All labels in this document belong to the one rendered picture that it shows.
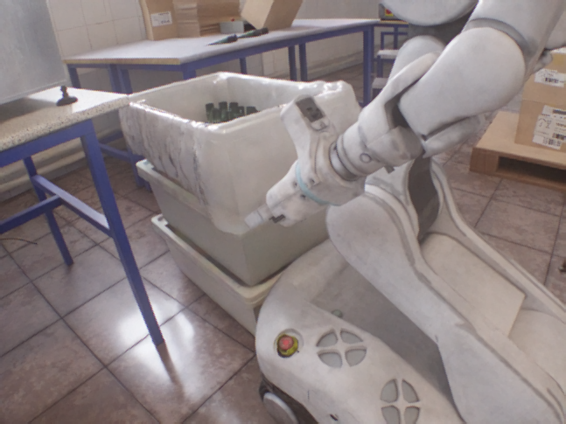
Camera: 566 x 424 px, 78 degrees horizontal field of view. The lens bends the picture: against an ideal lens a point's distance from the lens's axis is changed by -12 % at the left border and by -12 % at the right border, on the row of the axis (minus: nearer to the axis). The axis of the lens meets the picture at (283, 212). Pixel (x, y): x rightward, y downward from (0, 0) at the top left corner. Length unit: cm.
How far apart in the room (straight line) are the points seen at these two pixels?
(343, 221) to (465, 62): 41
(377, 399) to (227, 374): 57
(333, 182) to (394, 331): 48
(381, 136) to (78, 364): 119
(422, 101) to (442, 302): 39
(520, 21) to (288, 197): 31
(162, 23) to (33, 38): 159
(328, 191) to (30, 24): 82
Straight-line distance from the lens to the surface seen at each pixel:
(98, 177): 98
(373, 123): 39
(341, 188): 45
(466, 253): 80
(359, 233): 66
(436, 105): 35
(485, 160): 228
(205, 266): 117
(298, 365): 73
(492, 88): 33
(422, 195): 70
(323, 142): 45
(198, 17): 237
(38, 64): 106
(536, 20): 33
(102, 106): 96
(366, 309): 90
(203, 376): 119
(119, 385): 126
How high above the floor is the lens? 93
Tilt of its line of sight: 31 degrees down
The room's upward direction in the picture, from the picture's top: 5 degrees counter-clockwise
